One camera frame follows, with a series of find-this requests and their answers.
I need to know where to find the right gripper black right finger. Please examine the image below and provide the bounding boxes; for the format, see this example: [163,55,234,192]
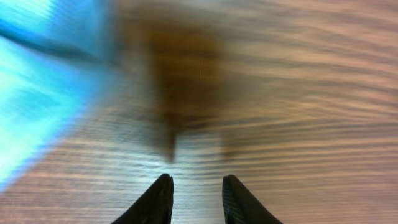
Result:
[222,175,282,224]

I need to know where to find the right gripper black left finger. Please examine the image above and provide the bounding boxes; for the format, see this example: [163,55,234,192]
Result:
[112,174,174,224]

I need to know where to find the light blue printed t-shirt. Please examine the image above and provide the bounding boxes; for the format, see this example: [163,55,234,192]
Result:
[1,0,117,190]

